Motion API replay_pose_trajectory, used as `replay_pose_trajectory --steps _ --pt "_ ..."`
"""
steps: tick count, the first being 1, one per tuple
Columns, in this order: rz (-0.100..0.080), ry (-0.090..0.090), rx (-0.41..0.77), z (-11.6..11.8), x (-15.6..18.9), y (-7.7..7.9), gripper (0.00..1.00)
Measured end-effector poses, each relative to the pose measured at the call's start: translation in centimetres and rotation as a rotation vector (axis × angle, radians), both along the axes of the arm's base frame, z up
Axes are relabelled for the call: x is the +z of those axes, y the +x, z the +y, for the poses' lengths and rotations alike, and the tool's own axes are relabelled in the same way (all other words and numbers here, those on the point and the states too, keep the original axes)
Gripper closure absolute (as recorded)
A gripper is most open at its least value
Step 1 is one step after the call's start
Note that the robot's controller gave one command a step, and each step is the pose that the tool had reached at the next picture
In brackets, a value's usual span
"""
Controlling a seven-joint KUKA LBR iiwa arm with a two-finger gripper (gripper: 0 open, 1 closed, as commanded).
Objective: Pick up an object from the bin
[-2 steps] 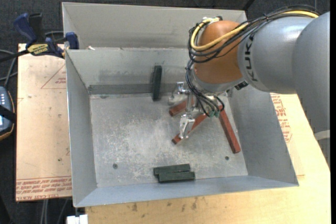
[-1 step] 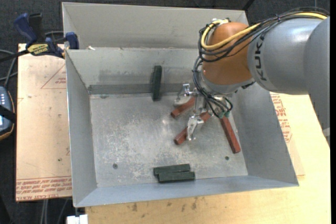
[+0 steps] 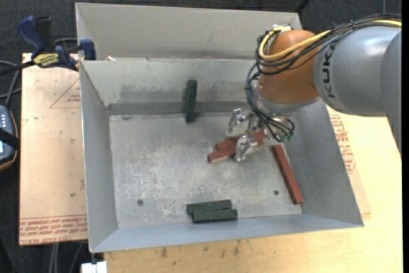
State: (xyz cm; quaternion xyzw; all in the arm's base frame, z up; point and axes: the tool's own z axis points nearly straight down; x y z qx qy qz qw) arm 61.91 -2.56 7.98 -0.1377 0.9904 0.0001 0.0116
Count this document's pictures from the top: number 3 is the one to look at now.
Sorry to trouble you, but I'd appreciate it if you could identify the red-brown flat block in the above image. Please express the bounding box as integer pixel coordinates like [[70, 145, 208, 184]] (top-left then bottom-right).
[[214, 129, 268, 152], [206, 148, 239, 165], [271, 144, 305, 206]]

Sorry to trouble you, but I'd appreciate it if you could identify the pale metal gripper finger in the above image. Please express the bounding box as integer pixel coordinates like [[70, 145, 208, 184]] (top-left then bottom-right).
[[224, 107, 254, 139], [234, 133, 266, 162]]

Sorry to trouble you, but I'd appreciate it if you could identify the brown cardboard board red print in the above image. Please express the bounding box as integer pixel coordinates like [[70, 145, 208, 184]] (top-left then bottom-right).
[[19, 52, 373, 247]]

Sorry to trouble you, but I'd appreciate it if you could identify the grey metal bin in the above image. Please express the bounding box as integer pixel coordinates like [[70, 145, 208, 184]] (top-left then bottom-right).
[[75, 2, 365, 254]]

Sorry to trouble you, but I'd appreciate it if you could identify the dark green flat block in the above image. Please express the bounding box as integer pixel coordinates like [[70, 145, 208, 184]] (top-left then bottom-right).
[[186, 199, 233, 214], [184, 79, 199, 124], [191, 208, 238, 224]]

